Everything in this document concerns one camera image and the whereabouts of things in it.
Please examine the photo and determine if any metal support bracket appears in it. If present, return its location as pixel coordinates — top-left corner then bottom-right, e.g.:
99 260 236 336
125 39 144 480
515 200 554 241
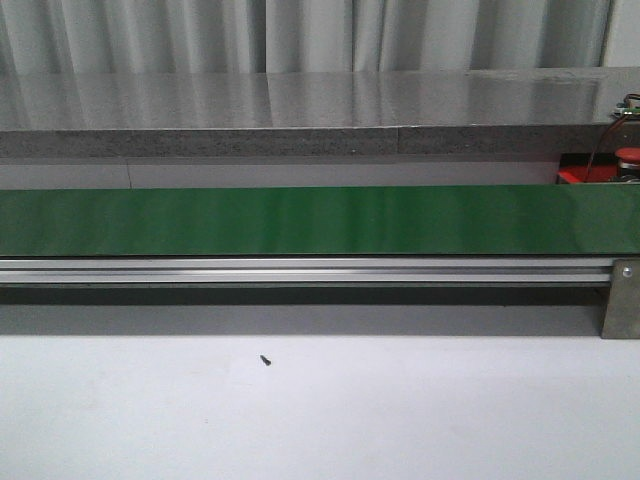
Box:
601 259 640 340

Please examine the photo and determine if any grey stone counter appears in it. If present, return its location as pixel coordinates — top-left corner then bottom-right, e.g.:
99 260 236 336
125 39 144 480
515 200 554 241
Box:
1 67 639 158

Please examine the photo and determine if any white pleated curtain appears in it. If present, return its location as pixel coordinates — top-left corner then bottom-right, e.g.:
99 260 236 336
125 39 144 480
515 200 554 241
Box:
1 1 613 75

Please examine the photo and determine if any aluminium conveyor rail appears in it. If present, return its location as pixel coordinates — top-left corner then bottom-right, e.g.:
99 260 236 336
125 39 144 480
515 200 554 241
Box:
1 257 615 285

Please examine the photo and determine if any red plastic bin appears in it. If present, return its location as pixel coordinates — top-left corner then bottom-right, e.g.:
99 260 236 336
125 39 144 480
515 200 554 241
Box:
556 154 617 184

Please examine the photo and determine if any green conveyor belt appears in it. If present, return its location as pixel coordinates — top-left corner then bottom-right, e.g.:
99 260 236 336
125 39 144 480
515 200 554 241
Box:
1 184 639 257

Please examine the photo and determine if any green circuit board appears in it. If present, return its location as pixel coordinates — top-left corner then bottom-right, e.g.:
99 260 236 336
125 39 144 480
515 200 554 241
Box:
611 94 640 120

